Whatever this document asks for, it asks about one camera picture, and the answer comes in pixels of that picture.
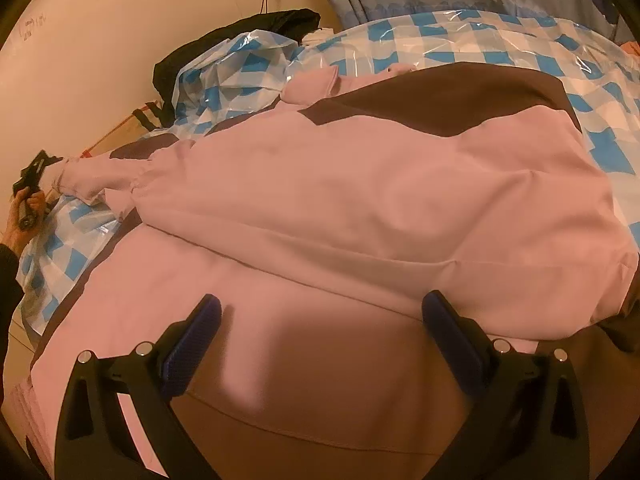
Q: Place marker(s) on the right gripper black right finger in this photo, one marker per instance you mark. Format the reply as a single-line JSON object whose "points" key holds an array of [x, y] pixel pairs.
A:
{"points": [[528, 420]]}

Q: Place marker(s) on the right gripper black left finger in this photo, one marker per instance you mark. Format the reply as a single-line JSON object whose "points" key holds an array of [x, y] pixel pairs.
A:
{"points": [[93, 440]]}

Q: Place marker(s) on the pink and brown jacket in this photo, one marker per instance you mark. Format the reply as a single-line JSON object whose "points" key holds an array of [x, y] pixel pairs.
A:
{"points": [[320, 224]]}

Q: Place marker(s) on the blue white checkered plastic cover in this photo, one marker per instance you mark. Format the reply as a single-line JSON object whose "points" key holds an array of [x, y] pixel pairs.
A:
{"points": [[248, 72]]}

